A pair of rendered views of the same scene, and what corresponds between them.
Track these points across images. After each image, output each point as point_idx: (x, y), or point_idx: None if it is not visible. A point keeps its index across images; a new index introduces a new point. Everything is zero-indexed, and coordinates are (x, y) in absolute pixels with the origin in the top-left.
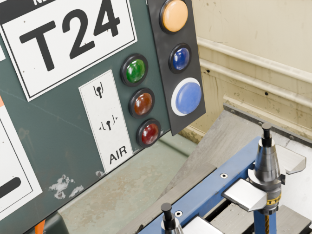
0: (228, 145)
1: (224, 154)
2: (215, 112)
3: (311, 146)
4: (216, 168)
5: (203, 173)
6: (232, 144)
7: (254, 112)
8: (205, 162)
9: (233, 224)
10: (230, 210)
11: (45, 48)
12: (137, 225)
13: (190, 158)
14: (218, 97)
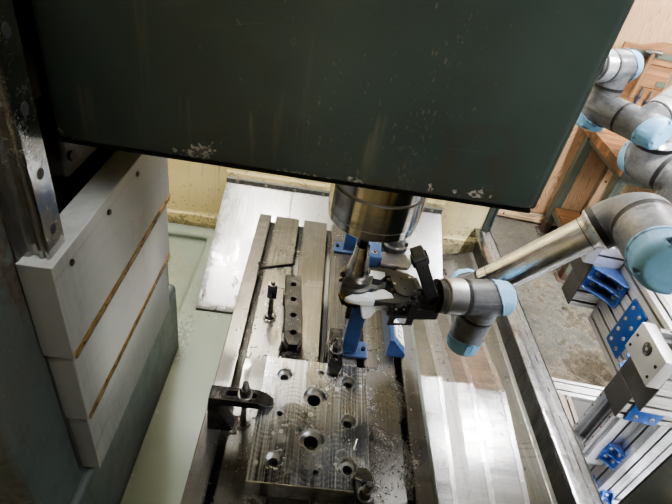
0: (246, 207)
1: (247, 214)
2: (213, 188)
3: (311, 192)
4: (271, 216)
5: (266, 221)
6: (249, 206)
7: (259, 177)
8: (260, 214)
9: (316, 242)
10: (307, 235)
11: None
12: (254, 264)
13: (218, 225)
14: (219, 173)
